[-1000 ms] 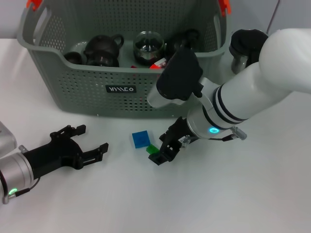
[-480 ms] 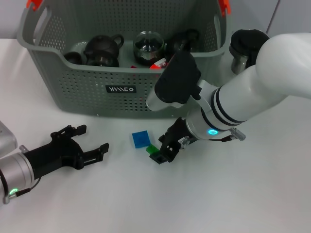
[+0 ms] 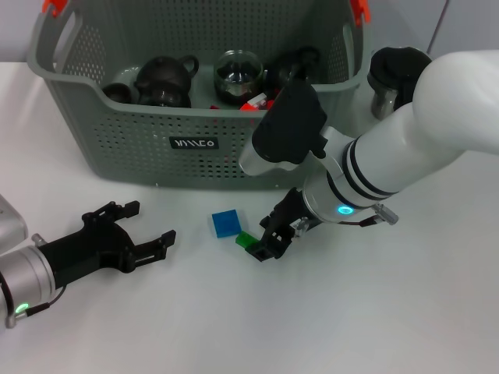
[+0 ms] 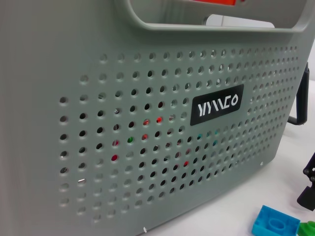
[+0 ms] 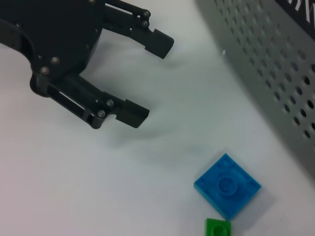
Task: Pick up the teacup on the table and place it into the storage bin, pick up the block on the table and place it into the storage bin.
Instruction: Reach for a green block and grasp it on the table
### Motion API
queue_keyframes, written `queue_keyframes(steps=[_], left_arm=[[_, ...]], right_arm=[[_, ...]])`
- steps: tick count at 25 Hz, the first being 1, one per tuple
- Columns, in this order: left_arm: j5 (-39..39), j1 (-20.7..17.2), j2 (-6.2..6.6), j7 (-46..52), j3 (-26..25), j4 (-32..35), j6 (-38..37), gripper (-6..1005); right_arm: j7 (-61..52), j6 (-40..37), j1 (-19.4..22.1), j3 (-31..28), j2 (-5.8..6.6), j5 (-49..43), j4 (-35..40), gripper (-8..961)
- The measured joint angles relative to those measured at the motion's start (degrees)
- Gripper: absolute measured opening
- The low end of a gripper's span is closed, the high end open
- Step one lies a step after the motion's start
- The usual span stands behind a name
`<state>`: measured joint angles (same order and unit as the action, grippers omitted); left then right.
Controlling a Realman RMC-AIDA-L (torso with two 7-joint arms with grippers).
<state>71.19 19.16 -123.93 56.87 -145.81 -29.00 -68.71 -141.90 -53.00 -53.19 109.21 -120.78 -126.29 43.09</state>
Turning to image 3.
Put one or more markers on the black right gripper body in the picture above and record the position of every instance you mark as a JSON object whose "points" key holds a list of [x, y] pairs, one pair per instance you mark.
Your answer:
{"points": [[292, 210]]}

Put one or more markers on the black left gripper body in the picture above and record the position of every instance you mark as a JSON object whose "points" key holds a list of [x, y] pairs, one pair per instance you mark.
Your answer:
{"points": [[89, 253]]}

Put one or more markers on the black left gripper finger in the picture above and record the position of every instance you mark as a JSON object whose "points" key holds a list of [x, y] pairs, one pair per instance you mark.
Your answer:
{"points": [[161, 243], [124, 208]]}

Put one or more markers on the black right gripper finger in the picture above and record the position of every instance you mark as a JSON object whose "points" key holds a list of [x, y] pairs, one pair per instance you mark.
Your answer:
{"points": [[266, 223], [269, 247]]}

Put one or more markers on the green building block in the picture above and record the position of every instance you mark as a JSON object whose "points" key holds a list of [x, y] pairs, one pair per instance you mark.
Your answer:
{"points": [[243, 238]]}

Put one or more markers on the blue square building block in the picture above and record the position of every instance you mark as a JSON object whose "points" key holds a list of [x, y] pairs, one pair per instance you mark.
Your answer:
{"points": [[225, 224]]}

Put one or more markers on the white building block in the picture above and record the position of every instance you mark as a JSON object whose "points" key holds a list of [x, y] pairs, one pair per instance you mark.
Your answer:
{"points": [[257, 99]]}

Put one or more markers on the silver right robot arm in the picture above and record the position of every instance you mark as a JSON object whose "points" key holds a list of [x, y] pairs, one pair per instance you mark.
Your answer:
{"points": [[409, 148]]}

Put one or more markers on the grey perforated storage bin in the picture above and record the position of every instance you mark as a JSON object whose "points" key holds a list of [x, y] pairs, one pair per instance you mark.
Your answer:
{"points": [[156, 163]]}

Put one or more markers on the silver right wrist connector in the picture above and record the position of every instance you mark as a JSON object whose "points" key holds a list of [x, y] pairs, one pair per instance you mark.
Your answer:
{"points": [[300, 226]]}

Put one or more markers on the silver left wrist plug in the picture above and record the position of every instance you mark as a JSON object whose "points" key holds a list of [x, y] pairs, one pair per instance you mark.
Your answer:
{"points": [[37, 238]]}

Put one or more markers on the small black clay cup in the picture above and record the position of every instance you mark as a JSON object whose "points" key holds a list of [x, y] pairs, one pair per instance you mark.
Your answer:
{"points": [[117, 93]]}

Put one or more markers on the black clay teapot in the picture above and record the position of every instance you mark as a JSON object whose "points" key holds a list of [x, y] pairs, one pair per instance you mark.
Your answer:
{"points": [[163, 74]]}

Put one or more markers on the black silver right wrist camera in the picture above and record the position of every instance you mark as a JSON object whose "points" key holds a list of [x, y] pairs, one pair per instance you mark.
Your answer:
{"points": [[288, 128]]}

